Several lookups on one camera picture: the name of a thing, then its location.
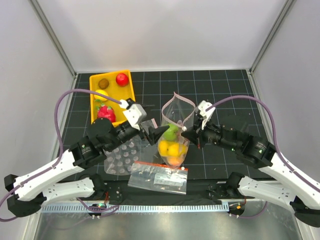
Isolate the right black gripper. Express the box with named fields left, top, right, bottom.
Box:
left=181, top=115, right=239, bottom=152

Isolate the yellow mango toy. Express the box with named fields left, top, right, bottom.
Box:
left=158, top=140, right=188, bottom=157

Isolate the pink polka dot zip bag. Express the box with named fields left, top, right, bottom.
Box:
left=158, top=92, right=196, bottom=167

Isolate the green lime toy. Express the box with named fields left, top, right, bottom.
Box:
left=163, top=123, right=180, bottom=142

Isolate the orange peach toy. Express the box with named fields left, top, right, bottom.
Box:
left=167, top=156, right=184, bottom=167

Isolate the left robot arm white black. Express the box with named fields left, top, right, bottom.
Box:
left=4, top=118, right=168, bottom=218

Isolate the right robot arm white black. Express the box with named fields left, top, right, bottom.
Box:
left=181, top=115, right=320, bottom=228

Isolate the clear bag pink zipper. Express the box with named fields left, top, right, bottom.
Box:
left=103, top=119, right=161, bottom=176

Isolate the clear bag orange zipper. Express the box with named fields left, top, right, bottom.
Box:
left=127, top=161, right=188, bottom=195

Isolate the red dragon fruit toy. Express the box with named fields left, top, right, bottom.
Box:
left=96, top=101, right=116, bottom=123

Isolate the yellow lemon toy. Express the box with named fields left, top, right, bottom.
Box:
left=94, top=89, right=109, bottom=102

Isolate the black grid cutting mat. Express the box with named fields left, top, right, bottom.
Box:
left=62, top=69, right=269, bottom=180

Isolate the yellow plastic tray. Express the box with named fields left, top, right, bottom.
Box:
left=89, top=69, right=137, bottom=127

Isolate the red apple toy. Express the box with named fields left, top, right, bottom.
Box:
left=115, top=73, right=129, bottom=87

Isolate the brown kiwi toy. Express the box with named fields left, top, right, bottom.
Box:
left=98, top=78, right=110, bottom=90

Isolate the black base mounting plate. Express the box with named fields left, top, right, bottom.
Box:
left=105, top=180, right=245, bottom=206

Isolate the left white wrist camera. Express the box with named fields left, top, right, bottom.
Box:
left=119, top=98, right=147, bottom=131

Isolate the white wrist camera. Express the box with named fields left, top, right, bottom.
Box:
left=195, top=100, right=216, bottom=130
left=119, top=98, right=147, bottom=131

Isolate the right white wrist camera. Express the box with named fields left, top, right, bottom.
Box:
left=195, top=100, right=216, bottom=130

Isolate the slotted white cable duct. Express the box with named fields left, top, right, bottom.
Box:
left=41, top=202, right=229, bottom=213

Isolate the left aluminium frame post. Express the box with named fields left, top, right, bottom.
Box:
left=28, top=0, right=77, bottom=78

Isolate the aluminium frame post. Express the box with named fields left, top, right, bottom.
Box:
left=28, top=0, right=77, bottom=78
left=249, top=0, right=296, bottom=75

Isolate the right aluminium frame post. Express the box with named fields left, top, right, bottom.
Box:
left=249, top=0, right=296, bottom=75

